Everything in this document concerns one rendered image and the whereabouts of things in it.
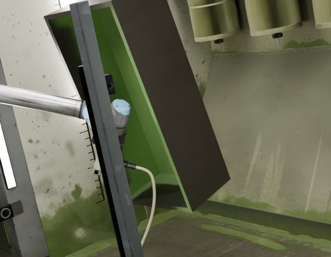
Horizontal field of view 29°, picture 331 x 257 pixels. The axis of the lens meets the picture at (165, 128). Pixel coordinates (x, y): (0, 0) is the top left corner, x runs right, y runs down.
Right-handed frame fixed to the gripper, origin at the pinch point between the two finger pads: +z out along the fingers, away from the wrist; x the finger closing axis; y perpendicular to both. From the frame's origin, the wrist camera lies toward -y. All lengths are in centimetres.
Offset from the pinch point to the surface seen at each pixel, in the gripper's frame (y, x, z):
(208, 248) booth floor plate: 74, 25, 70
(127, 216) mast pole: 12, -102, -58
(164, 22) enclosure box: 15, 38, -67
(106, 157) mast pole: 1, -94, -75
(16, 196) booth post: -50, 37, 72
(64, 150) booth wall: -28, 70, 54
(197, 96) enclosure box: 41, 31, -32
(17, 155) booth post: -55, 51, 50
